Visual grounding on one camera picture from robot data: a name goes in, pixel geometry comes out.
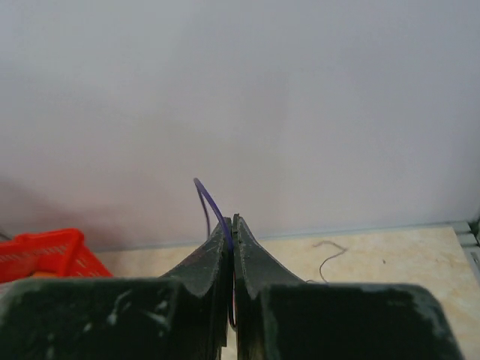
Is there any multicolour cable pile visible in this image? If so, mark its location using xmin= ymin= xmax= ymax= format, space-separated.
xmin=305 ymin=241 xmax=348 ymax=284

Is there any purple cable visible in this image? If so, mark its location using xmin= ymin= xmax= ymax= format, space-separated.
xmin=193 ymin=177 xmax=237 ymax=327

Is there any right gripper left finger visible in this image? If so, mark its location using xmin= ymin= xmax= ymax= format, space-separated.
xmin=1 ymin=218 xmax=230 ymax=359

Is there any red plastic basket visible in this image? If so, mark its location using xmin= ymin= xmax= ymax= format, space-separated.
xmin=1 ymin=228 xmax=112 ymax=283

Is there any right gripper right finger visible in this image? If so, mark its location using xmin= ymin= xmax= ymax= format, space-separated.
xmin=232 ymin=215 xmax=463 ymax=359

